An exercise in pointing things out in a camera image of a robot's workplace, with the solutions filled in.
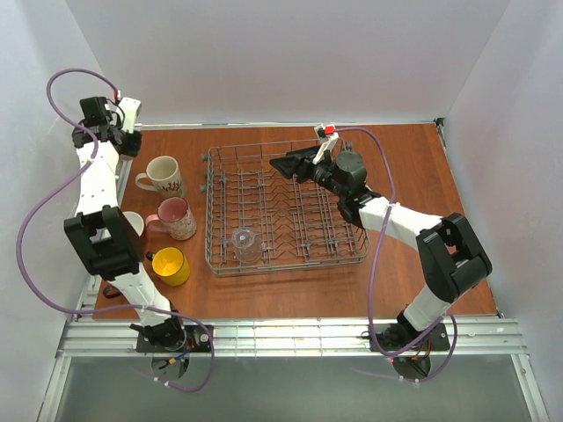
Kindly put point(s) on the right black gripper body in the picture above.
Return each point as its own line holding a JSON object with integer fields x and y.
{"x": 302, "y": 163}

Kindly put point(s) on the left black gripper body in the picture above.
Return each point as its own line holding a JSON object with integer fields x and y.
{"x": 94, "y": 132}

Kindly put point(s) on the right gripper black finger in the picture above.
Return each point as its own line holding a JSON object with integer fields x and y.
{"x": 298, "y": 155}
{"x": 288, "y": 166}

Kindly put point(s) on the tall cream decorated mug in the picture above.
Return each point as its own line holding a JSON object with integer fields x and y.
{"x": 163, "y": 176}

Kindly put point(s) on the dark red round mug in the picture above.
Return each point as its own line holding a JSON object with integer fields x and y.
{"x": 138, "y": 224}

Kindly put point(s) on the pink patterned mug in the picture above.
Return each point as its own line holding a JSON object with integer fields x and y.
{"x": 173, "y": 217}

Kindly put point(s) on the clear glass cup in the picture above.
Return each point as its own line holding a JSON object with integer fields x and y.
{"x": 247, "y": 245}

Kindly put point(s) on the yellow mug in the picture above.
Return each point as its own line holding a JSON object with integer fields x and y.
{"x": 170, "y": 265}

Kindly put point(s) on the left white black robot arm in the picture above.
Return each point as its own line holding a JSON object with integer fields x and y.
{"x": 103, "y": 238}

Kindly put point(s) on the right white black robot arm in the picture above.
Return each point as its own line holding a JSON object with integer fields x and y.
{"x": 452, "y": 258}

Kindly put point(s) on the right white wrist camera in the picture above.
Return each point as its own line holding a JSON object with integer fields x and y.
{"x": 327, "y": 136}

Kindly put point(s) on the grey wire dish rack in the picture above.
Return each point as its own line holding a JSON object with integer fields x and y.
{"x": 299, "y": 225}

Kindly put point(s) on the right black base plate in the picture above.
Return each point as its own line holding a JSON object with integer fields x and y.
{"x": 395, "y": 336}

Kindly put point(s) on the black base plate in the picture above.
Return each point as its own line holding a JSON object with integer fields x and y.
{"x": 194, "y": 339}
{"x": 395, "y": 336}

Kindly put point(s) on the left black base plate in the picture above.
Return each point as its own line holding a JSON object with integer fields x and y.
{"x": 194, "y": 339}

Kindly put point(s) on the aluminium frame rail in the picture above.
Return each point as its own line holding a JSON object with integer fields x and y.
{"x": 306, "y": 337}

